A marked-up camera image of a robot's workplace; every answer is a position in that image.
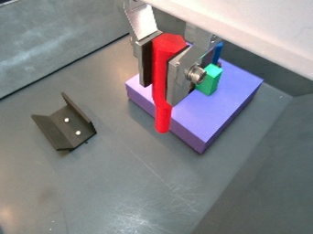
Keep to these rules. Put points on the black angle bracket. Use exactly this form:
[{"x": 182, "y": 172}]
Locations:
[{"x": 67, "y": 127}]

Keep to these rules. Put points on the purple base board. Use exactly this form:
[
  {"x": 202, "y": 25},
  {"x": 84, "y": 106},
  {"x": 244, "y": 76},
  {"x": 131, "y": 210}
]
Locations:
[{"x": 202, "y": 116}]

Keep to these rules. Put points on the red stepped peg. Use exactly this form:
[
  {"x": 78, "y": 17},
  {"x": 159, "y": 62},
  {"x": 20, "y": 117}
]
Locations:
[{"x": 165, "y": 47}]

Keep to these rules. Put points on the blue hexagonal peg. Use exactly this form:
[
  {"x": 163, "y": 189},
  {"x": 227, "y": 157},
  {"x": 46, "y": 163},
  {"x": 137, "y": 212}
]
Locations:
[{"x": 217, "y": 53}]

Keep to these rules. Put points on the right green block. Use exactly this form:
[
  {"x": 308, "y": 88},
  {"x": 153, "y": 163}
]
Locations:
[{"x": 210, "y": 83}]

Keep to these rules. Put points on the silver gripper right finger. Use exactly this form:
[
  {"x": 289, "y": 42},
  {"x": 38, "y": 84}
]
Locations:
[{"x": 186, "y": 66}]

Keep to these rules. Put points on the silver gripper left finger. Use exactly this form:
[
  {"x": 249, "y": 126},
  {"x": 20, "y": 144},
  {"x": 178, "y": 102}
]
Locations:
[{"x": 143, "y": 32}]

